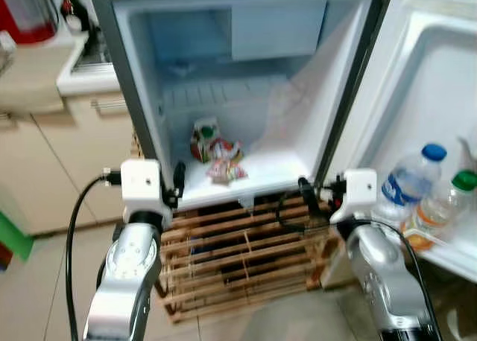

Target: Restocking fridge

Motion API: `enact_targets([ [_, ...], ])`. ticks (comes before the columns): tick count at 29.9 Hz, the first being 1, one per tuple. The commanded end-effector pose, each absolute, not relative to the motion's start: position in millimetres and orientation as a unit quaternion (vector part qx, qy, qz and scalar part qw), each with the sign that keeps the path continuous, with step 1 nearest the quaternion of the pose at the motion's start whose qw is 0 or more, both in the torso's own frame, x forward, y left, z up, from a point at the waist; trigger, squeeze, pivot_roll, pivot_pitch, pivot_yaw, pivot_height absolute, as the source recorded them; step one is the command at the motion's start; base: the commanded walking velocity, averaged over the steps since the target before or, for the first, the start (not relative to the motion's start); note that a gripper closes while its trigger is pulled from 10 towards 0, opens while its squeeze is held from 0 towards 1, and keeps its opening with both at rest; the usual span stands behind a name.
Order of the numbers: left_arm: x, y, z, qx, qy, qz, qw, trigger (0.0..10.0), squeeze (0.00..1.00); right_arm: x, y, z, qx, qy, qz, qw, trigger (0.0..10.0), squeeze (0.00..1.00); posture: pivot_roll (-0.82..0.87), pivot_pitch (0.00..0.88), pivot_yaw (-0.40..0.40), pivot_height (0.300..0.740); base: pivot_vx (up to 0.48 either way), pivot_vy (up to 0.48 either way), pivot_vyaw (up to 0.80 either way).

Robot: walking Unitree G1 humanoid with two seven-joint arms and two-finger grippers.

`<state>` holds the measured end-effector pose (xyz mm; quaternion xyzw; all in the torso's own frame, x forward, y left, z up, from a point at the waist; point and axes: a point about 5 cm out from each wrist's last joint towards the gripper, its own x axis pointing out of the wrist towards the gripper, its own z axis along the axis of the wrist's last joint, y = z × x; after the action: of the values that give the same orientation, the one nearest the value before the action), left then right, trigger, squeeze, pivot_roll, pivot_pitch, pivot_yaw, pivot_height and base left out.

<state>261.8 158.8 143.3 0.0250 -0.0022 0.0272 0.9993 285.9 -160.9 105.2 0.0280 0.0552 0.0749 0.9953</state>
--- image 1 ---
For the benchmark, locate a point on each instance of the red plastic jug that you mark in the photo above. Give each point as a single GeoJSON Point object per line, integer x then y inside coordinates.
{"type": "Point", "coordinates": [26, 17]}

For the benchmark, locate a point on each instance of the beige kitchen cabinet white top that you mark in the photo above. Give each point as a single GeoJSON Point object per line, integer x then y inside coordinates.
{"type": "Point", "coordinates": [67, 155]}

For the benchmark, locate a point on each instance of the clear water bottle blue cap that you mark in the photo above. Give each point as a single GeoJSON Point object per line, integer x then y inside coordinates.
{"type": "Point", "coordinates": [408, 183]}

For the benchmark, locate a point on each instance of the silver mini fridge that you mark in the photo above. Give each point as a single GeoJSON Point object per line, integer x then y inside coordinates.
{"type": "Point", "coordinates": [246, 95]}

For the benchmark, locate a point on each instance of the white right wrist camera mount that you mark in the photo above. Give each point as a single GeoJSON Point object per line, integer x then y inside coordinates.
{"type": "Point", "coordinates": [359, 190]}

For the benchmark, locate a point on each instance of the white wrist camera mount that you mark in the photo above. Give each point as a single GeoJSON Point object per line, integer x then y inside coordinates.
{"type": "Point", "coordinates": [141, 185]}
{"type": "Point", "coordinates": [359, 190]}

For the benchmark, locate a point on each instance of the green box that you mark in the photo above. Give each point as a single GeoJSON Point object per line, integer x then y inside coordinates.
{"type": "Point", "coordinates": [13, 237]}

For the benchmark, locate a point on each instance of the red white snack packet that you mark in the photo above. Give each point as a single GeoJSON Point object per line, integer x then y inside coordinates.
{"type": "Point", "coordinates": [227, 164]}

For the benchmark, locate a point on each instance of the green white drink carton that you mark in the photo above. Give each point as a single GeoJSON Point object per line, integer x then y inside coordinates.
{"type": "Point", "coordinates": [203, 136]}

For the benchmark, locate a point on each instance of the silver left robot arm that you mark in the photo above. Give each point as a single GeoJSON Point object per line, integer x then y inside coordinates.
{"type": "Point", "coordinates": [127, 266]}

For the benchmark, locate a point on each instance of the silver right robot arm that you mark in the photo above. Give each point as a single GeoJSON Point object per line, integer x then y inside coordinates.
{"type": "Point", "coordinates": [380, 274]}

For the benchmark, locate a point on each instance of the clear bottle green cap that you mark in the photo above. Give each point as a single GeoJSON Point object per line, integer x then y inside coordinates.
{"type": "Point", "coordinates": [440, 211]}

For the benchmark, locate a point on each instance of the wooden slatted rack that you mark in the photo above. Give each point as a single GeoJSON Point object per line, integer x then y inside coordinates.
{"type": "Point", "coordinates": [238, 259]}

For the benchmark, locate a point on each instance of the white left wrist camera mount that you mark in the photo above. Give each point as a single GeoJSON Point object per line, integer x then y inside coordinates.
{"type": "Point", "coordinates": [141, 185]}

